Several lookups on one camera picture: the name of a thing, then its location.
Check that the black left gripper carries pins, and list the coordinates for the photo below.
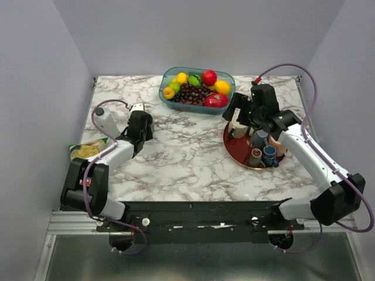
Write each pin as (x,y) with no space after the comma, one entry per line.
(149,134)

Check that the green striped melon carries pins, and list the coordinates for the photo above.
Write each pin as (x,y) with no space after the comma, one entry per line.
(195,80)

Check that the pink dragon fruit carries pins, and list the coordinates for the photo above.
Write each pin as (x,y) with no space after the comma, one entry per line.
(216,100)

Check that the red grape bunch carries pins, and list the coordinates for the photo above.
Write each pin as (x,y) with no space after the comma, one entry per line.
(192,102)

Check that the yellow pear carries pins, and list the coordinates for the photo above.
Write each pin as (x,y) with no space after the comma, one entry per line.
(181,78)

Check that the red apple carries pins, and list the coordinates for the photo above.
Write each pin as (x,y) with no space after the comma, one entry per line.
(209,77)

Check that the yellow lemon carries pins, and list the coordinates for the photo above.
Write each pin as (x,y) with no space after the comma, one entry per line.
(222,87)

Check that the green lime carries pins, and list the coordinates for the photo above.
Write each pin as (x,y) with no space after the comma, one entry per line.
(175,86)

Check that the red round tray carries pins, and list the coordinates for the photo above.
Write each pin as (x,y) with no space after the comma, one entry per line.
(240,149)

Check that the green chips bag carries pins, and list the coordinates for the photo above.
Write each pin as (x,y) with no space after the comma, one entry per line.
(88,149)

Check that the grey blue mug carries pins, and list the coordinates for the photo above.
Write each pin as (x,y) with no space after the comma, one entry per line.
(259,139)

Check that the dark blue mug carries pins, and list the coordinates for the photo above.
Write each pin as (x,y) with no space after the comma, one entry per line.
(269,156)

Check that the white bottle black cap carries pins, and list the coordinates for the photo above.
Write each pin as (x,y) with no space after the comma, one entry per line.
(105,121)

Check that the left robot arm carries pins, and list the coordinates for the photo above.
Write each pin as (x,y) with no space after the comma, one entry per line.
(86,184)

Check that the brown mug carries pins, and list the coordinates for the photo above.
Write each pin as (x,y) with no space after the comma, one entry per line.
(255,159)

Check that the pink mug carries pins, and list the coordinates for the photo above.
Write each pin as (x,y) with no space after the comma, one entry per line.
(281,149)

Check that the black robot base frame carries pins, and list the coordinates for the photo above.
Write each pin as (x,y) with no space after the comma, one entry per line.
(201,222)

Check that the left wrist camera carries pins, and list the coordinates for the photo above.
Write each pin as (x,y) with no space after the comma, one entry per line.
(138,106)

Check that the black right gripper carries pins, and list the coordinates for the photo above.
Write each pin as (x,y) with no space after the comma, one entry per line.
(241,101)

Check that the teal plastic fruit tub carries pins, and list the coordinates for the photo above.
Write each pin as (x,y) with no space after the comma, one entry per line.
(172,72)

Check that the cream ceramic mug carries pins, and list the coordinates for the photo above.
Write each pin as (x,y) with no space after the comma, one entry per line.
(237,130)

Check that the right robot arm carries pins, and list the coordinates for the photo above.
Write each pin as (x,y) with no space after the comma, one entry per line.
(340,190)

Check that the dark purple grape bunch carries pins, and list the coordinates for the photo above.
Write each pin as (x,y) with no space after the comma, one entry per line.
(190,92)

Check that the orange mandarin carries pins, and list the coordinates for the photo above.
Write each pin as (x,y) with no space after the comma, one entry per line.
(168,93)

